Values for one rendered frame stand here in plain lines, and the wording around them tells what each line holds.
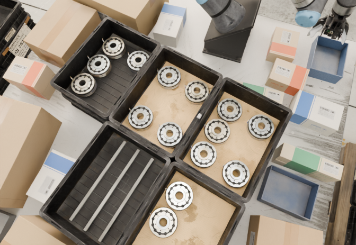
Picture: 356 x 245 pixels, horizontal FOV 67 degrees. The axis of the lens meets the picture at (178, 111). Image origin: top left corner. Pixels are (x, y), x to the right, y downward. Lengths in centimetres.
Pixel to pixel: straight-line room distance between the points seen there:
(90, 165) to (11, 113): 38
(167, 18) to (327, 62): 84
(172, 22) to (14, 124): 85
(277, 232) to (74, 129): 96
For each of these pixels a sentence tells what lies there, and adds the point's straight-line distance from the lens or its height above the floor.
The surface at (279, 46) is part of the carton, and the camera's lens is 144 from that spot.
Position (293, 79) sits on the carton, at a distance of 137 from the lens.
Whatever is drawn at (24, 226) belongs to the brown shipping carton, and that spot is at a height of 86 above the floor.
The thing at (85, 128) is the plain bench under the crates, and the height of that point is 70.
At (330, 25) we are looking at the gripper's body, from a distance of 127.
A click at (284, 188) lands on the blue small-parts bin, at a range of 128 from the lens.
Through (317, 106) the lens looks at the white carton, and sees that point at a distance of 134.
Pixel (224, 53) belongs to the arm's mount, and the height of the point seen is 74.
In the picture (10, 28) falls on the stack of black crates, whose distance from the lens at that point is 206.
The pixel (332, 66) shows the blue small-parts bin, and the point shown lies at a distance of 157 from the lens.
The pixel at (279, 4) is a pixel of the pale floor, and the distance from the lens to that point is 271.
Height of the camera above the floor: 191
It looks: 69 degrees down
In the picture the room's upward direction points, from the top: 4 degrees counter-clockwise
